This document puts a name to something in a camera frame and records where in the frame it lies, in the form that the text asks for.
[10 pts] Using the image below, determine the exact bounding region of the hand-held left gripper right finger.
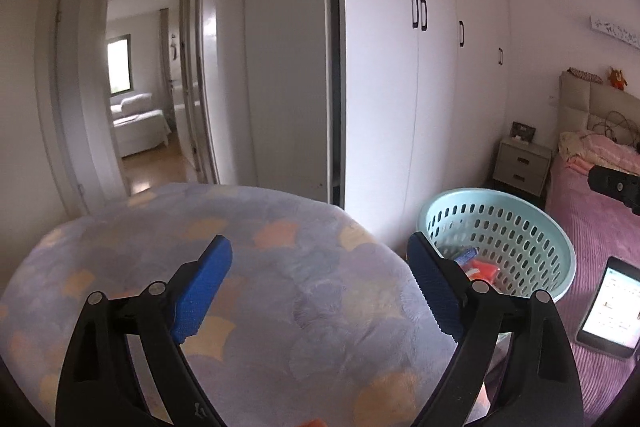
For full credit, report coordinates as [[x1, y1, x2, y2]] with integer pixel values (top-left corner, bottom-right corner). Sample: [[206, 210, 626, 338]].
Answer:
[[406, 231, 585, 427]]

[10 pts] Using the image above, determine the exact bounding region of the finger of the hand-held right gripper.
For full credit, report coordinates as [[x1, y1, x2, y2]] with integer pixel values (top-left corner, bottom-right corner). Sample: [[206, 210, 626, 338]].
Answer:
[[587, 164, 640, 215]]

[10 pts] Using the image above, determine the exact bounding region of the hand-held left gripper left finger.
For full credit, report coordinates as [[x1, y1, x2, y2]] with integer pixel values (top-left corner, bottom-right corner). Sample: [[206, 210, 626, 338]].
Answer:
[[56, 234, 233, 427]]

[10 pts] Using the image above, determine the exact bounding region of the light blue plastic basket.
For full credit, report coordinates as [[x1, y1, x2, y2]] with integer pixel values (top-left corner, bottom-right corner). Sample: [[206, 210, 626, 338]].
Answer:
[[417, 188, 577, 308]]

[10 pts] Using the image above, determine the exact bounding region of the folded pink blanket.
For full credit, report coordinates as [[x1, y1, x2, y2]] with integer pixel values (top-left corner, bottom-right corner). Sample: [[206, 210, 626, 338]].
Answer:
[[557, 129, 640, 175]]

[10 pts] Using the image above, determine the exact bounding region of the blue packet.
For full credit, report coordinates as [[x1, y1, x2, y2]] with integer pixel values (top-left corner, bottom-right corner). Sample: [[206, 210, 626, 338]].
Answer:
[[447, 247, 478, 268]]

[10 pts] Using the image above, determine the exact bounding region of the bed with pink cover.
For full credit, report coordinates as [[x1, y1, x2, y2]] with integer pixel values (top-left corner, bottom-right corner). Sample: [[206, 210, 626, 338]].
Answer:
[[482, 147, 640, 427]]

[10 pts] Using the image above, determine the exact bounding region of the beige padded headboard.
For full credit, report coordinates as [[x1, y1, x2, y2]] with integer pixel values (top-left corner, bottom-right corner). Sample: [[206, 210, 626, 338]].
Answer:
[[557, 71, 640, 148]]

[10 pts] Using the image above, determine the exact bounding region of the white nightstand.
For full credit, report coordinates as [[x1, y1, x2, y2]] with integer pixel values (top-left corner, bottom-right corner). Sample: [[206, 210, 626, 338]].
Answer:
[[492, 136, 553, 198]]

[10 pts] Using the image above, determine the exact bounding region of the black tablet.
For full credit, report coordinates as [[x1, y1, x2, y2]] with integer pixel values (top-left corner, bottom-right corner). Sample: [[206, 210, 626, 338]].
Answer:
[[575, 257, 640, 360]]

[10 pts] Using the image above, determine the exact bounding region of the white sofa in far room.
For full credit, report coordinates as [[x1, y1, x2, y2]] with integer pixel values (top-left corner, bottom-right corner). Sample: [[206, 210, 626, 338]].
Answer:
[[110, 93, 171, 158]]

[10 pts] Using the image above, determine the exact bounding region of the white wardrobe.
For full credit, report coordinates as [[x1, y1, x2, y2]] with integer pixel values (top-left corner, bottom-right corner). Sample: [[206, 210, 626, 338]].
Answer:
[[332, 0, 513, 210]]

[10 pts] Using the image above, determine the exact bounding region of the white door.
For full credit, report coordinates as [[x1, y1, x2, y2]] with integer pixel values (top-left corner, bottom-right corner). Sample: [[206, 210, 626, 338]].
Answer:
[[200, 0, 335, 202]]

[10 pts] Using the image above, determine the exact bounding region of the window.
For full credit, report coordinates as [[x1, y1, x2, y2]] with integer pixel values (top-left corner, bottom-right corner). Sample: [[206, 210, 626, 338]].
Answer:
[[106, 34, 132, 95]]

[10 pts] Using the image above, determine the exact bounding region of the beige curtain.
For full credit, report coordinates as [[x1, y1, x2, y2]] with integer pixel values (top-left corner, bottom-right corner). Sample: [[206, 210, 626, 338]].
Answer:
[[159, 9, 171, 108]]

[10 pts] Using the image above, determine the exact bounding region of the black cable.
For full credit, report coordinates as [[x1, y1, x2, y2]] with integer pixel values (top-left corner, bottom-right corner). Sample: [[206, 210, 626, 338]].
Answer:
[[587, 109, 640, 142]]

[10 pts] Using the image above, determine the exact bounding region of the long white wall picture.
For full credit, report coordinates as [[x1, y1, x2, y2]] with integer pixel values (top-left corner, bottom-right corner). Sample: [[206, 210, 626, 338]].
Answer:
[[590, 14, 640, 48]]

